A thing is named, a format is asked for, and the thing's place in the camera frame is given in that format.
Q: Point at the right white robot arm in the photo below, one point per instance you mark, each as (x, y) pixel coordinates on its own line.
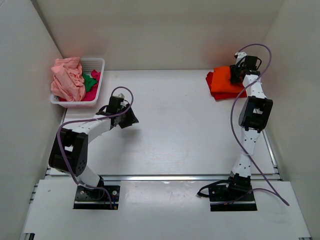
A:
(253, 118)

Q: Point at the magenta t shirt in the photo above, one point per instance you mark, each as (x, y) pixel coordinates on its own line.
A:
(90, 96)

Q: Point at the pink t shirt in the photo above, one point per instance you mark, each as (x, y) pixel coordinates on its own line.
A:
(68, 82)

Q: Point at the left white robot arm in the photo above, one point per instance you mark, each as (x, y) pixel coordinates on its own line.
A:
(69, 152)

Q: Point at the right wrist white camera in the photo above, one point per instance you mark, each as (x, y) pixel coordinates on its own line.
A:
(239, 55)

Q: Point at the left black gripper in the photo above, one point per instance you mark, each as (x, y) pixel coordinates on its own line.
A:
(131, 119)

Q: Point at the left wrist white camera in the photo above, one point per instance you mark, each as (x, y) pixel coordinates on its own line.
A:
(121, 96)

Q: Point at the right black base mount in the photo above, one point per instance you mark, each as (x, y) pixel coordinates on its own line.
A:
(234, 194)

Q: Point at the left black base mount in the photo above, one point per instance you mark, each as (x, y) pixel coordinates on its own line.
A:
(97, 199)

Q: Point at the orange t shirt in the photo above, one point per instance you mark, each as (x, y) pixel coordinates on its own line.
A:
(221, 81)

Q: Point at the white plastic basket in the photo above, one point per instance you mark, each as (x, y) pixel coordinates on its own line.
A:
(88, 65)

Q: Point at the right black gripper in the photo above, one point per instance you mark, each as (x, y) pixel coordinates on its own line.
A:
(233, 69)

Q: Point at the folded red t shirt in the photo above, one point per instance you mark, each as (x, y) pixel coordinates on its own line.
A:
(219, 96)

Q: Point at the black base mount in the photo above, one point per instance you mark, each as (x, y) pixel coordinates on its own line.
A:
(97, 199)
(234, 194)

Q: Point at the wrist white camera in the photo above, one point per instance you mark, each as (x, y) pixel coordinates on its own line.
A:
(239, 55)
(121, 96)

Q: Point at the green t shirt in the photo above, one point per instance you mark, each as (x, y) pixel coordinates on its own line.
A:
(89, 82)

